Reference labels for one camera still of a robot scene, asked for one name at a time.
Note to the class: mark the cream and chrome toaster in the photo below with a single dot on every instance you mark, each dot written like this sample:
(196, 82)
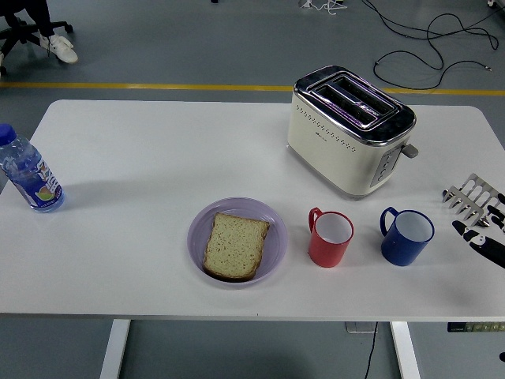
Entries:
(327, 150)

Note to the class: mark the person's leg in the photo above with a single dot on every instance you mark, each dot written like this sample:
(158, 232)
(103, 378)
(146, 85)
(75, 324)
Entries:
(61, 49)

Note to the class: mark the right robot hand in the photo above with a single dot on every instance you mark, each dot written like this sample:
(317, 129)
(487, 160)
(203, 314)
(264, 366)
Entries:
(493, 250)

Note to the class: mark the white table leg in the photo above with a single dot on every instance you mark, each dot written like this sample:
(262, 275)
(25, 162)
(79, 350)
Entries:
(115, 349)
(405, 351)

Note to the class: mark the blue enamel cup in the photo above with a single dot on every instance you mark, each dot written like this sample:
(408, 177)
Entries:
(398, 246)

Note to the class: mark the table height control panel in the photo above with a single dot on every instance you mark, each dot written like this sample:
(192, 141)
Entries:
(475, 327)

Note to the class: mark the bread slice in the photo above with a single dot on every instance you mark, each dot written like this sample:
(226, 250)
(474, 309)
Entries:
(234, 246)

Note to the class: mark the red enamel cup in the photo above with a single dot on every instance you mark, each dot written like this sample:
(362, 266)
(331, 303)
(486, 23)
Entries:
(325, 250)

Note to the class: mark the purple plate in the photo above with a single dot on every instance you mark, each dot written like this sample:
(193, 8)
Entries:
(276, 237)

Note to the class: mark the grey box under table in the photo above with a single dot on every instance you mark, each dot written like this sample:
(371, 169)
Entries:
(357, 327)

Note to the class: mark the blue-capped plastic drink bottle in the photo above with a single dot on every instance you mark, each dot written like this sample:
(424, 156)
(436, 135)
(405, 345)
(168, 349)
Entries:
(33, 177)

